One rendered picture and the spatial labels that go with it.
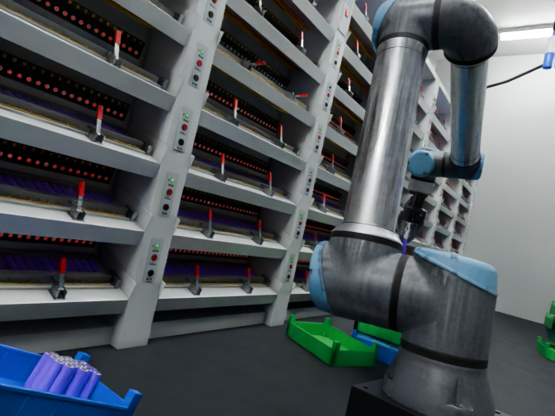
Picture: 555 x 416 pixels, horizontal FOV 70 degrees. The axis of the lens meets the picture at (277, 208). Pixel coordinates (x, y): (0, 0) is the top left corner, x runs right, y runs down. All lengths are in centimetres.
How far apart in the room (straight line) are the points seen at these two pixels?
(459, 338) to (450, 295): 7
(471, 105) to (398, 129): 34
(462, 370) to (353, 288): 22
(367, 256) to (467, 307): 19
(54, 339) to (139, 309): 21
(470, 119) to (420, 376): 72
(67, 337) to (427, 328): 84
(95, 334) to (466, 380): 88
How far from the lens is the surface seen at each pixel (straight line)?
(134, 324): 119
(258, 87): 141
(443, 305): 75
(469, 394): 77
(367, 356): 149
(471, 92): 114
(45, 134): 98
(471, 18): 101
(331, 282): 79
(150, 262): 115
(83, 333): 117
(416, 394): 76
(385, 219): 82
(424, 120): 306
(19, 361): 89
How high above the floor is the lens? 42
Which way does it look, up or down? 2 degrees up
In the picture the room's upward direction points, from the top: 13 degrees clockwise
